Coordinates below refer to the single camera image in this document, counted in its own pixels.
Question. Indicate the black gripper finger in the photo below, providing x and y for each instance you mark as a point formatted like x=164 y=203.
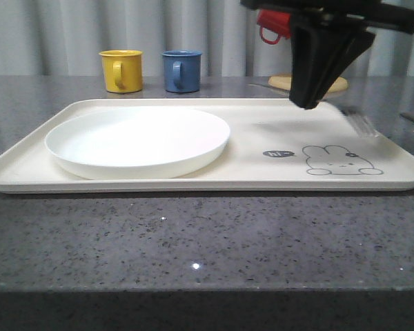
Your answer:
x=337 y=49
x=304 y=39

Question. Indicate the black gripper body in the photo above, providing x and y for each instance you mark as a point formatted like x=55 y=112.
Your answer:
x=367 y=13

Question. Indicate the silver fork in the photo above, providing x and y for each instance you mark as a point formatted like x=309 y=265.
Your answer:
x=359 y=122

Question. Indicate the white round plate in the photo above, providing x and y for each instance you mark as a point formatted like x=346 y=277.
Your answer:
x=138 y=142

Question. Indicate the red mug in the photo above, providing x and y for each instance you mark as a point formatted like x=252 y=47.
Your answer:
x=276 y=22

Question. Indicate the wooden mug tree stand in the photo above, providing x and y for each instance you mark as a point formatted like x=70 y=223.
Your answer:
x=283 y=82

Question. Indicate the blue mug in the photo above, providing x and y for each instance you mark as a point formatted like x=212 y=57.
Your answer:
x=182 y=70

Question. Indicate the yellow mug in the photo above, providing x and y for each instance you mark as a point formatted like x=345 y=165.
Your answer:
x=122 y=70

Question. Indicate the cream rabbit tray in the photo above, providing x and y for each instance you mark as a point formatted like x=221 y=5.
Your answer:
x=273 y=145

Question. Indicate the grey curtain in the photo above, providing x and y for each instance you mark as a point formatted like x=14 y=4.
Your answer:
x=66 y=37

